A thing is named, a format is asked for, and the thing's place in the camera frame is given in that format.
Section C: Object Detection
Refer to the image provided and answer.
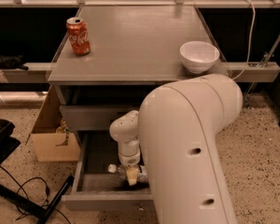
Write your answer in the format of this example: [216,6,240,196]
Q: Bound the white ceramic bowl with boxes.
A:
[179,41,220,74]

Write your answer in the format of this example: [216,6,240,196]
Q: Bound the black floor cable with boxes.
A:
[0,165,72,224]

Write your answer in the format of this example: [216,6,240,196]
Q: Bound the open cardboard box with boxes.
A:
[31,86,80,161]

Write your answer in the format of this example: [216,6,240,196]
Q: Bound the black chair base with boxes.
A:
[0,119,75,224]

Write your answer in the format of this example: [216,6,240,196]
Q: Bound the black bag on rail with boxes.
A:
[0,55,28,70]

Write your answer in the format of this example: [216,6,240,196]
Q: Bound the open grey lower drawer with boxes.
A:
[61,130,217,213]

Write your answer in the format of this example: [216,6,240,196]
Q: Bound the white hanging cable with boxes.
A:
[229,0,257,82]

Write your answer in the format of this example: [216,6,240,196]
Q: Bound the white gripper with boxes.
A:
[119,152,141,186]

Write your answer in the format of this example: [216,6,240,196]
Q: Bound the clear plastic water bottle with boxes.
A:
[108,164,148,184]

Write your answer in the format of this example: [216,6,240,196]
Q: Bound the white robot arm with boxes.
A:
[109,74,243,224]

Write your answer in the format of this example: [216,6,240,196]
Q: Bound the grey wooden drawer cabinet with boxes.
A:
[46,5,231,213]

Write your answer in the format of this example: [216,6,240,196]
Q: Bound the red coca-cola can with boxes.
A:
[66,17,91,55]

